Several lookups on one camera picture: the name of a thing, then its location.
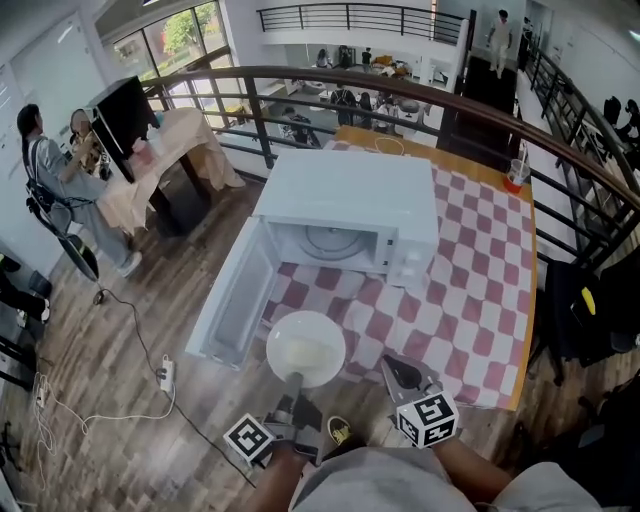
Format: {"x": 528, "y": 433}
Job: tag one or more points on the beige tablecloth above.
{"x": 185, "y": 140}

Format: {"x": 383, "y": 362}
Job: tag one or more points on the large glass window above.
{"x": 175, "y": 30}

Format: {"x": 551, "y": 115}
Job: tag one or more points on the clear plastic cup red sleeve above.
{"x": 517, "y": 175}

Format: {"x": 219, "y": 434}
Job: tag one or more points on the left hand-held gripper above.
{"x": 300, "y": 425}

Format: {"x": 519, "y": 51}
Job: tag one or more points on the dark wooden table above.
{"x": 180, "y": 200}

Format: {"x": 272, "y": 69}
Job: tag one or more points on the black monitor on side table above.
{"x": 125, "y": 125}

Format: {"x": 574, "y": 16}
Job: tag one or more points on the wooden table with white legs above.
{"x": 360, "y": 134}

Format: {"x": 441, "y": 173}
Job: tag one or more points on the black office chair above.
{"x": 610, "y": 400}
{"x": 570, "y": 310}

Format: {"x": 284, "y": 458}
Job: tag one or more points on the dark staircase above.
{"x": 480, "y": 115}

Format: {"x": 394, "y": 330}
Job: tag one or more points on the small white power strip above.
{"x": 41, "y": 396}

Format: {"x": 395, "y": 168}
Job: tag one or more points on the black balcony railing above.
{"x": 360, "y": 22}

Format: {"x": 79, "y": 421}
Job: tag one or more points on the pink packet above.
{"x": 140, "y": 150}

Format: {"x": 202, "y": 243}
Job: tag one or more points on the white microwave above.
{"x": 350, "y": 190}

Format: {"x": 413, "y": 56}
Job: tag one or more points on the light wooden desk black legs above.
{"x": 15, "y": 360}

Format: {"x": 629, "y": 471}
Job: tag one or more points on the person's right forearm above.
{"x": 470, "y": 470}

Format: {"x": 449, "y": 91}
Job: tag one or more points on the grey waste bin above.
{"x": 40, "y": 284}

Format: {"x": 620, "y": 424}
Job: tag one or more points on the person's left black yellow shoe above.
{"x": 340, "y": 430}

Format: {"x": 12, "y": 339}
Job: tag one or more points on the white round plate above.
{"x": 305, "y": 325}

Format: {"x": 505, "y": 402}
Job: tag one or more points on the pink white checkered tablecloth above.
{"x": 475, "y": 280}

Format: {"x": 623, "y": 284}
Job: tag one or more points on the person's grey shirt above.
{"x": 375, "y": 485}

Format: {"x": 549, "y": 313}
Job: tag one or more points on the wood-topped metal railing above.
{"x": 300, "y": 71}

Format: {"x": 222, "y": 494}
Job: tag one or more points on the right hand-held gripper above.
{"x": 430, "y": 417}

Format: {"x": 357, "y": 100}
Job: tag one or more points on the person's left forearm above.
{"x": 280, "y": 480}

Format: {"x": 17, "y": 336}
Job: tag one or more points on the small yellow object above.
{"x": 589, "y": 301}

